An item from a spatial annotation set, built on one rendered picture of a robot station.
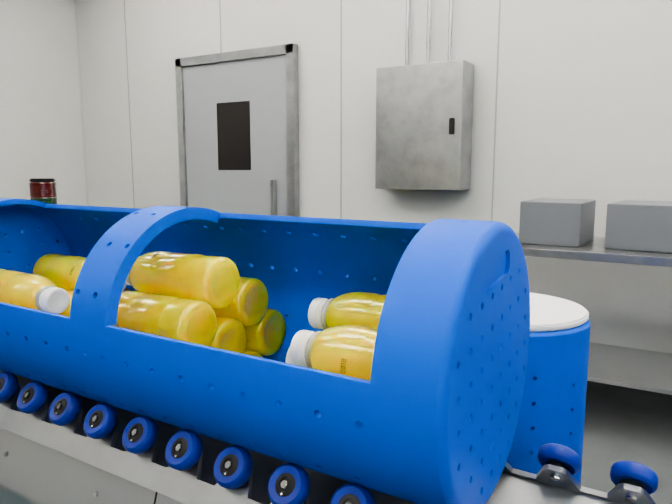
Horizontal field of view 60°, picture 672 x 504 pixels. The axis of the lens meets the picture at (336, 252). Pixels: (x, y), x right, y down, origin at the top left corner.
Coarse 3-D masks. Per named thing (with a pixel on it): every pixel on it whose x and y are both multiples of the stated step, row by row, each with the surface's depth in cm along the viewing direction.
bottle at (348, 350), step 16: (320, 336) 59; (336, 336) 58; (352, 336) 57; (368, 336) 57; (304, 352) 61; (320, 352) 58; (336, 352) 57; (352, 352) 56; (368, 352) 55; (320, 368) 58; (336, 368) 57; (352, 368) 56; (368, 368) 55
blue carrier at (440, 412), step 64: (0, 256) 101; (128, 256) 68; (256, 256) 87; (320, 256) 80; (384, 256) 74; (448, 256) 50; (512, 256) 59; (0, 320) 77; (64, 320) 70; (384, 320) 49; (448, 320) 46; (512, 320) 61; (64, 384) 77; (128, 384) 66; (192, 384) 60; (256, 384) 55; (320, 384) 51; (384, 384) 48; (448, 384) 46; (512, 384) 63; (256, 448) 61; (320, 448) 54; (384, 448) 49; (448, 448) 47
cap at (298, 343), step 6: (300, 330) 62; (306, 330) 62; (294, 336) 62; (300, 336) 61; (306, 336) 61; (294, 342) 61; (300, 342) 61; (306, 342) 61; (294, 348) 61; (300, 348) 61; (294, 354) 61; (300, 354) 61; (294, 360) 61; (300, 360) 61; (306, 366) 61
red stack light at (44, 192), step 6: (30, 186) 151; (36, 186) 150; (42, 186) 150; (48, 186) 151; (54, 186) 153; (30, 192) 151; (36, 192) 150; (42, 192) 150; (48, 192) 151; (54, 192) 153
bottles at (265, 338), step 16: (224, 320) 75; (272, 320) 83; (224, 336) 75; (240, 336) 77; (256, 336) 81; (272, 336) 84; (240, 352) 77; (256, 352) 81; (272, 352) 83; (288, 352) 69
